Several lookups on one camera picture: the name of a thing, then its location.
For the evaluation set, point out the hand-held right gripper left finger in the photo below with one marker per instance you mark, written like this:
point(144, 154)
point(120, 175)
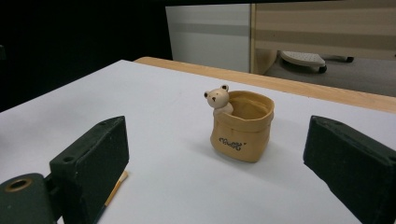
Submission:
point(93, 165)

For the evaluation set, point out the tan ceramic bear pot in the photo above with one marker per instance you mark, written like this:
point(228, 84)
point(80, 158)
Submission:
point(243, 130)

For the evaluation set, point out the white cabinet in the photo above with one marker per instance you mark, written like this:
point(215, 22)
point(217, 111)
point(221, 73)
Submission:
point(211, 35)

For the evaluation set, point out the white wheeled footrest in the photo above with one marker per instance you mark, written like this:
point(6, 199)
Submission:
point(306, 60)

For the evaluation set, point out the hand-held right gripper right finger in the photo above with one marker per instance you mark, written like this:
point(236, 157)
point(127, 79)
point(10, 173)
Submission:
point(351, 161)

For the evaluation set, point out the orange and white pencil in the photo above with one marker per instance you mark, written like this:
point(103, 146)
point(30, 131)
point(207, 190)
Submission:
point(116, 187)

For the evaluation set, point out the wooden striped cabinet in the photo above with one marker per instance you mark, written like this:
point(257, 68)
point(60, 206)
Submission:
point(311, 31)

